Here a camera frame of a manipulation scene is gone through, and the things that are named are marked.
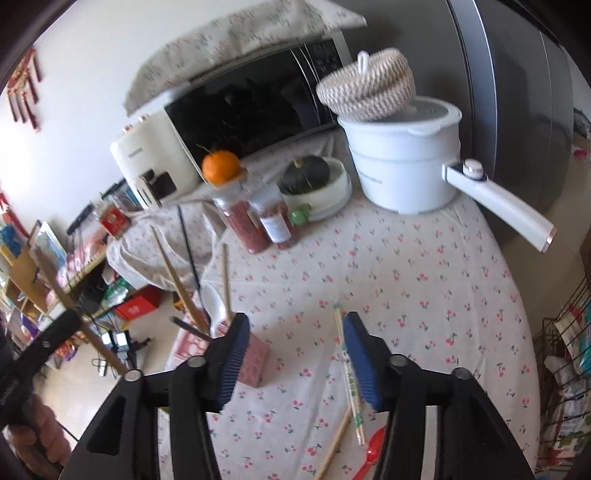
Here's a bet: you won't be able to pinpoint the black chopstick gold tip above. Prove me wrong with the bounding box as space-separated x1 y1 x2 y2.
169 316 212 342

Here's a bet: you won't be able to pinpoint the pink perforated utensil basket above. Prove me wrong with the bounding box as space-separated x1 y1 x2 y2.
166 329 270 388

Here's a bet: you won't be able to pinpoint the disposable chopsticks pair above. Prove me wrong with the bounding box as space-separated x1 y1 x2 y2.
332 303 367 446

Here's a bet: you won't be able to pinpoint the white plastic spoon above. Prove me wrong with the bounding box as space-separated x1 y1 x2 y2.
200 284 226 336

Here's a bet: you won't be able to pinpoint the red plastic spoon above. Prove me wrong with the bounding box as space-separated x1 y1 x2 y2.
353 427 386 480

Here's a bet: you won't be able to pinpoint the long light wooden chopstick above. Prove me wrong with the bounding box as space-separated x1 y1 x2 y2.
33 247 127 376

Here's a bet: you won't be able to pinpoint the bundle wooden chopstick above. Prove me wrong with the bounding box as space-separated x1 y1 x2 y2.
150 227 211 340

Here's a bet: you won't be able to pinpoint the person left hand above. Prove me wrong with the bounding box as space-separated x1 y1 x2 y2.
8 394 71 476

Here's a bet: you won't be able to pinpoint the cherry print tablecloth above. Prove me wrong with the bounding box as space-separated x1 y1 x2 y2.
107 188 540 479

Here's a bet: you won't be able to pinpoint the glass jar red grains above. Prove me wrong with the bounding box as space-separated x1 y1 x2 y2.
213 182 270 254

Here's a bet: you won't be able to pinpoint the labelled glass spice jar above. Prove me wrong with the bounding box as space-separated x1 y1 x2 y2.
243 178 300 250

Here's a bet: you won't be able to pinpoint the stacked white bowls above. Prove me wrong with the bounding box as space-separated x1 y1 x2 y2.
283 157 353 223

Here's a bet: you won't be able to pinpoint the red tea tin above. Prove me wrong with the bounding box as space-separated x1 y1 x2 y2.
98 203 129 238

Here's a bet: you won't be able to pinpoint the orange tangerine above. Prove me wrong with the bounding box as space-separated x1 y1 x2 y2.
201 150 242 187

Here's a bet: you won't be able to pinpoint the white toaster appliance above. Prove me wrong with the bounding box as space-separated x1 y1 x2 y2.
110 110 201 210

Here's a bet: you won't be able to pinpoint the dark green squash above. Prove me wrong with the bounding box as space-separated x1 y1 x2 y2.
279 156 331 195

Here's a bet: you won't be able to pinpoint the white electric cooking pot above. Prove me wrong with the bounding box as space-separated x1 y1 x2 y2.
339 97 556 253

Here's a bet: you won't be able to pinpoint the black microwave oven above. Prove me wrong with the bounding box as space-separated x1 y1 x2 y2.
164 32 351 164

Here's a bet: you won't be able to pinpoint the red hanging knot decoration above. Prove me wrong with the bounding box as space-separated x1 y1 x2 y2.
6 47 42 131

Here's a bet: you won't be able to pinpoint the floral cloth cover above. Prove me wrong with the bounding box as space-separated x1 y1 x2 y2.
123 1 367 115

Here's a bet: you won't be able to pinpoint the grey refrigerator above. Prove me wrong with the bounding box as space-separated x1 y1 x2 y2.
346 1 573 239

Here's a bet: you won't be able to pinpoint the black wire storage rack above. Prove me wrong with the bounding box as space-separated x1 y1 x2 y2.
534 278 590 473

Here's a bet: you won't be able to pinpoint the woven rope trivet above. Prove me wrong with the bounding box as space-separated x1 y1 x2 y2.
317 48 416 122

